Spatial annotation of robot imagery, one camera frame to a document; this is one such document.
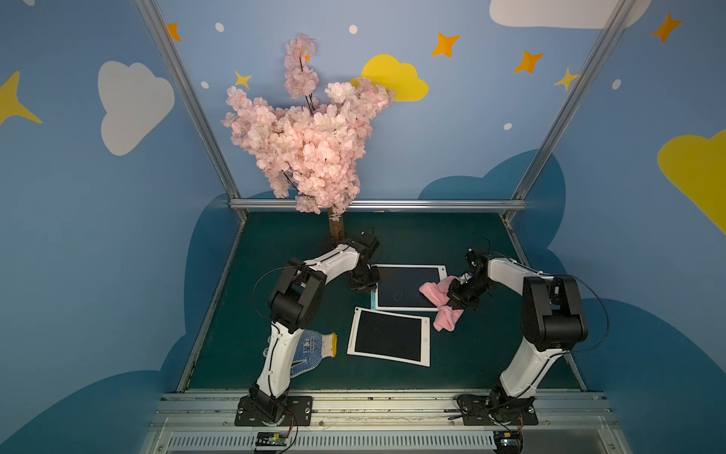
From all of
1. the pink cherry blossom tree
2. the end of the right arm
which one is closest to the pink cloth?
the end of the right arm

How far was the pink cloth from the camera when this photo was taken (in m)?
0.90

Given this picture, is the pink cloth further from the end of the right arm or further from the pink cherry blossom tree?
the pink cherry blossom tree
